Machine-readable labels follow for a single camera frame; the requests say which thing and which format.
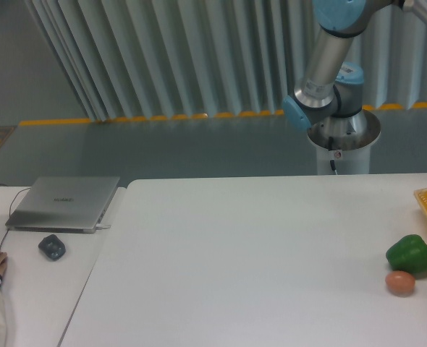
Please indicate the silver closed laptop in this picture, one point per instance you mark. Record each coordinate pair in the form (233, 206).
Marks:
(64, 204)

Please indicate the green bell pepper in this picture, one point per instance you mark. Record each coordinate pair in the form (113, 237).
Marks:
(409, 254)

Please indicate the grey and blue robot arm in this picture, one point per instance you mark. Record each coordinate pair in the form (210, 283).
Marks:
(320, 93)

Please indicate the brown egg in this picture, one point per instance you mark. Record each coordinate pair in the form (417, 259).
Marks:
(400, 282)

